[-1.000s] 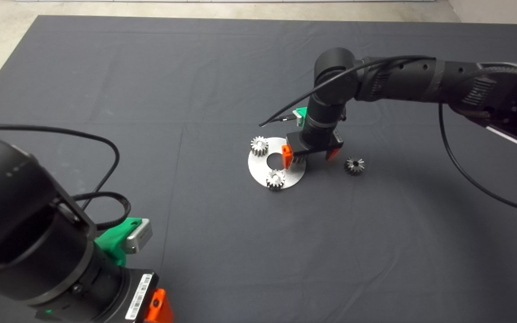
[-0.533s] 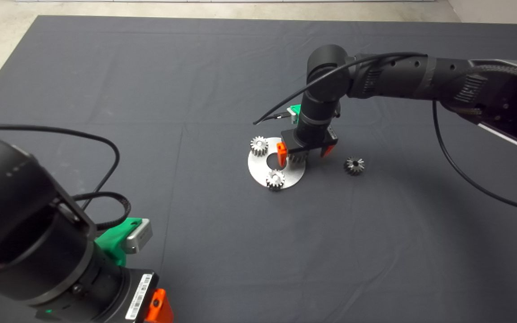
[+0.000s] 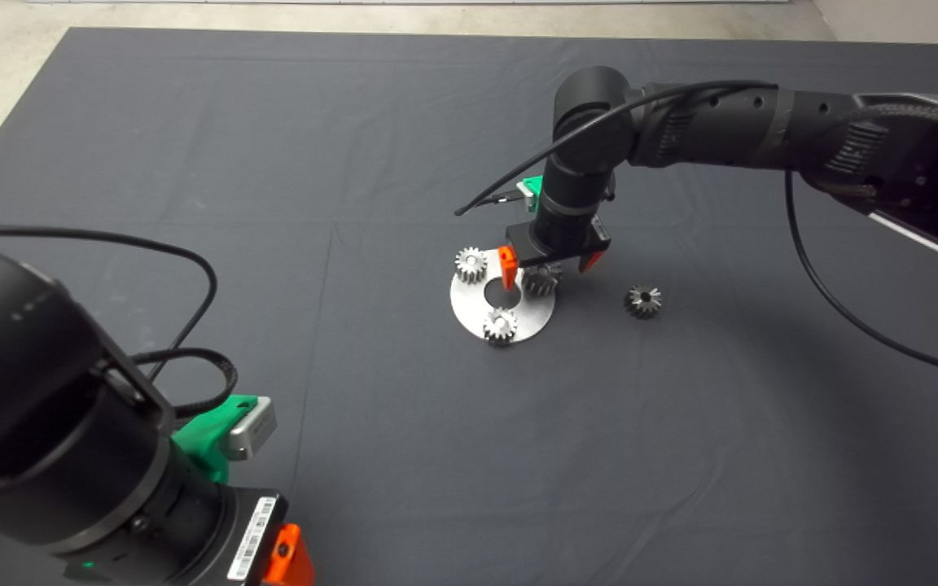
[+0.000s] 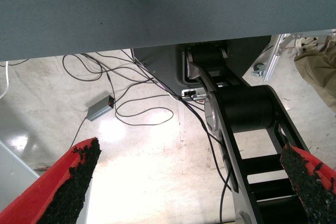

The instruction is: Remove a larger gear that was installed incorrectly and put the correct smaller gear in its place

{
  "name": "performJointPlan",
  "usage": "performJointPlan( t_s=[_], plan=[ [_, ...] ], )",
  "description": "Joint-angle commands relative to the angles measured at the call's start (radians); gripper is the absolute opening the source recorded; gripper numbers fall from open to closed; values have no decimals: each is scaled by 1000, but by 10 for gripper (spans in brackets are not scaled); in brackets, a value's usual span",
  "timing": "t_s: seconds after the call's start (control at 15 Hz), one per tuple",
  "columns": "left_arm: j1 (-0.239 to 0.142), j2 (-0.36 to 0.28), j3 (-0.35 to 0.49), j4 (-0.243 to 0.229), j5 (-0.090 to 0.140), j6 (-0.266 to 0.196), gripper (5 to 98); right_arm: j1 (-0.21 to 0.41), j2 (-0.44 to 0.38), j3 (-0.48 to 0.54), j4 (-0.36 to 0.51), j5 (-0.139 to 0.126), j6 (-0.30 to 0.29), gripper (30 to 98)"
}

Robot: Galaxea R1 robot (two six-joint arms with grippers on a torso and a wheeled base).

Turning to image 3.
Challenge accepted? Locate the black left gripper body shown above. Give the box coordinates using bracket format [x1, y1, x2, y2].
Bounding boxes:
[161, 483, 289, 586]

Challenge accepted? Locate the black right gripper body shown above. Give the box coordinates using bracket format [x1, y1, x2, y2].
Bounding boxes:
[506, 213, 612, 269]

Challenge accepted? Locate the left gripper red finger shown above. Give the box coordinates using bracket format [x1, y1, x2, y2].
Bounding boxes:
[264, 523, 317, 586]

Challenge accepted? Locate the large steel gear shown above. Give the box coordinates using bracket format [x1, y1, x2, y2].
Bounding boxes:
[522, 262, 563, 298]

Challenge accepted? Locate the small steel gear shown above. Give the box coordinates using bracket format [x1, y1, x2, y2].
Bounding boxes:
[454, 247, 489, 285]
[482, 307, 519, 348]
[623, 285, 663, 321]

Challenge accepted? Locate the round metal plate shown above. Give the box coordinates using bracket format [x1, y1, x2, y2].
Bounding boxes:
[449, 248, 557, 344]

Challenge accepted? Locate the dark grey table cloth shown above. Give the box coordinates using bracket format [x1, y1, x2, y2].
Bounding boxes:
[0, 27, 938, 586]

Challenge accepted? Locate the green left camera mount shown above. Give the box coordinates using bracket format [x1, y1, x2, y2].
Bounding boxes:
[172, 395, 258, 483]

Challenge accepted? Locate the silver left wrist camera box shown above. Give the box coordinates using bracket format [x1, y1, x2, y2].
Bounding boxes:
[225, 397, 278, 461]

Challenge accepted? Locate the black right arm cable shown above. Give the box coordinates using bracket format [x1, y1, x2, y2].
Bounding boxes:
[454, 79, 938, 382]

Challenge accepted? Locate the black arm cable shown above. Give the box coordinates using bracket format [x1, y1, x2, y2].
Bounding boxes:
[454, 79, 938, 382]
[0, 227, 240, 420]

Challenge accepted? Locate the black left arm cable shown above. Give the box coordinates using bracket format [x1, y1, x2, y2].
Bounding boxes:
[0, 227, 240, 420]

